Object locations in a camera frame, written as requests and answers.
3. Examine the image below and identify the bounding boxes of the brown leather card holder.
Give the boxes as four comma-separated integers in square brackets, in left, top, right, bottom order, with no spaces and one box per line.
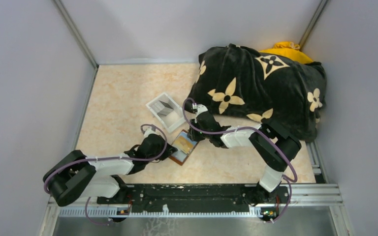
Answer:
[169,130,199,166]

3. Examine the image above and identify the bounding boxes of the white translucent plastic card box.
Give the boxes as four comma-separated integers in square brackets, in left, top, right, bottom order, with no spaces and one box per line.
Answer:
[146,92,185,133]

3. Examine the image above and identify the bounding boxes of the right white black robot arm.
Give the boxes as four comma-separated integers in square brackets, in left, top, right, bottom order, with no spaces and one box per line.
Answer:
[188,111,302,203]

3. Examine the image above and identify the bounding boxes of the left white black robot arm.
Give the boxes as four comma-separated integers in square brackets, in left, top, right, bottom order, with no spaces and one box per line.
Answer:
[43,133,177,207]

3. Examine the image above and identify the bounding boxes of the black floral plush blanket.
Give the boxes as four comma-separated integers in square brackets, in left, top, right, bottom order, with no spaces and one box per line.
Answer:
[189,44,327,142]

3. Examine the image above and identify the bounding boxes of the yellow cloth bundle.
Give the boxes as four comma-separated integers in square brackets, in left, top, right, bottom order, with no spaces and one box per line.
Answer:
[259,41,313,64]

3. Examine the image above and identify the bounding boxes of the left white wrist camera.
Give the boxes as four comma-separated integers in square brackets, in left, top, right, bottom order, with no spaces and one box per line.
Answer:
[140,124,157,138]

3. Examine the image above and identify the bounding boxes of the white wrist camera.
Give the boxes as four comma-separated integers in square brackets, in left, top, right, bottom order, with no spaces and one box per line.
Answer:
[192,103,209,116]
[140,124,157,138]

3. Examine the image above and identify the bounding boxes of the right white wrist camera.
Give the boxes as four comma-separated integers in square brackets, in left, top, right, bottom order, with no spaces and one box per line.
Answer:
[192,103,209,116]

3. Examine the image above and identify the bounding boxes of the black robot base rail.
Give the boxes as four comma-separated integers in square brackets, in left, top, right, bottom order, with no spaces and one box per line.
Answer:
[96,181,289,213]

